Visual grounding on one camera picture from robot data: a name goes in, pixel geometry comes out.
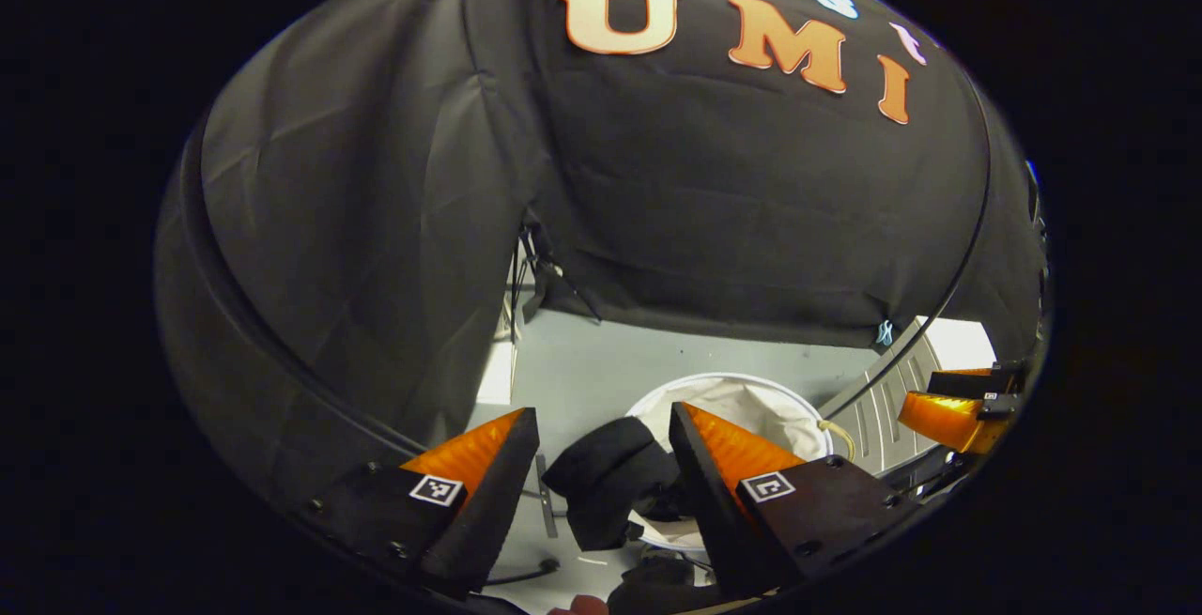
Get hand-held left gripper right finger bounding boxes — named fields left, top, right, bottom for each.
left=669, top=401, right=926, bottom=597

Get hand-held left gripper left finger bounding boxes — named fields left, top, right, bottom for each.
left=300, top=407, right=543, bottom=597

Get black jacket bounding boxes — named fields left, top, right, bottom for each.
left=543, top=416, right=743, bottom=615

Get white laundry hamper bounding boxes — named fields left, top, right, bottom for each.
left=624, top=371, right=857, bottom=560

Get white flat panel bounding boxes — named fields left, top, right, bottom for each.
left=923, top=316, right=998, bottom=372

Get grey ribbed panel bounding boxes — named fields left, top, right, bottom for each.
left=831, top=319, right=945, bottom=477

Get black stand legs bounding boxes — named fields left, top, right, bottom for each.
left=510, top=228, right=604, bottom=391

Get black backdrop cloth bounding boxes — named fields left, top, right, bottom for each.
left=155, top=0, right=1048, bottom=503

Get black cable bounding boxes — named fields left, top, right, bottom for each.
left=484, top=556, right=562, bottom=590

